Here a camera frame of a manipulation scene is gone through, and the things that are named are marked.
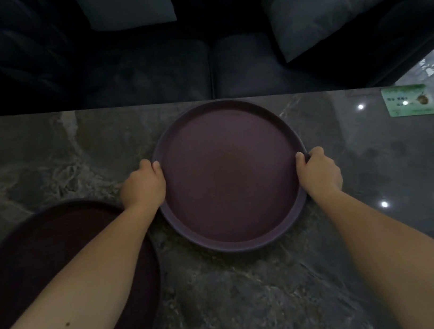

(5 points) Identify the person's right hand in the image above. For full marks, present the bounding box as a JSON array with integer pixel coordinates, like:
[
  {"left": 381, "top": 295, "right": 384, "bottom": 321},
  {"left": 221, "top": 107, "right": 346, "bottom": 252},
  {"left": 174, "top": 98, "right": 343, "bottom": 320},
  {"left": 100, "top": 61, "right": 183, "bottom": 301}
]
[{"left": 293, "top": 144, "right": 346, "bottom": 202}]

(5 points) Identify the person's left hand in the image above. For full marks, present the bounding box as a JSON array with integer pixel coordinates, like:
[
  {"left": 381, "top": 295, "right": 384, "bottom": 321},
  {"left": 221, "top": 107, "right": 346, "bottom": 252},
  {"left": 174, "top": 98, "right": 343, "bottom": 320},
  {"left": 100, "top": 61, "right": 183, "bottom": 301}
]
[{"left": 115, "top": 156, "right": 170, "bottom": 214}]

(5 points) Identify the person's left forearm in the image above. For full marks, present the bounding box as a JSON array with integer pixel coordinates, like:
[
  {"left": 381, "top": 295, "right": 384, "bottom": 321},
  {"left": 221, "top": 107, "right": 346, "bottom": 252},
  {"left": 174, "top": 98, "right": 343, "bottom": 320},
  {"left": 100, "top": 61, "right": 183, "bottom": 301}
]
[{"left": 0, "top": 199, "right": 179, "bottom": 329}]

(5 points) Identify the person's right forearm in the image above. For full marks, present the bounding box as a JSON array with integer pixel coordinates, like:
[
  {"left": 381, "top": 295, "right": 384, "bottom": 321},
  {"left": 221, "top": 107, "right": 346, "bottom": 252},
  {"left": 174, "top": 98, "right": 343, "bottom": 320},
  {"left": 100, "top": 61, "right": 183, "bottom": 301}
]
[{"left": 309, "top": 175, "right": 434, "bottom": 329}]

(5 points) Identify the green table card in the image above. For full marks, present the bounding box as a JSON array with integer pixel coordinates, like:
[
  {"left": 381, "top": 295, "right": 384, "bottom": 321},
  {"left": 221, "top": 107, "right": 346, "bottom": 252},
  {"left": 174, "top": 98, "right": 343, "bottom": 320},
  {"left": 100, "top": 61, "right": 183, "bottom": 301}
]
[{"left": 380, "top": 81, "right": 434, "bottom": 121}]

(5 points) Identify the dark sofa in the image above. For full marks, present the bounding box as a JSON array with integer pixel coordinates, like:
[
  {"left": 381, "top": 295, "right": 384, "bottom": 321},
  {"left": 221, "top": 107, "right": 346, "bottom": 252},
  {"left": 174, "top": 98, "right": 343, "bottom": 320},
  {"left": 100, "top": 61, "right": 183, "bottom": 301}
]
[{"left": 0, "top": 0, "right": 434, "bottom": 141}]

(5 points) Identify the round dark purple tray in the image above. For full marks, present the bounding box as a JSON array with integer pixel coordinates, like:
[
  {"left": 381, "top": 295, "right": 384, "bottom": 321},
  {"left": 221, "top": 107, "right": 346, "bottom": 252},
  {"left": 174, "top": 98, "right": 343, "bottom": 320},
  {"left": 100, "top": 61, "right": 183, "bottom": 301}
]
[{"left": 0, "top": 189, "right": 171, "bottom": 329}]

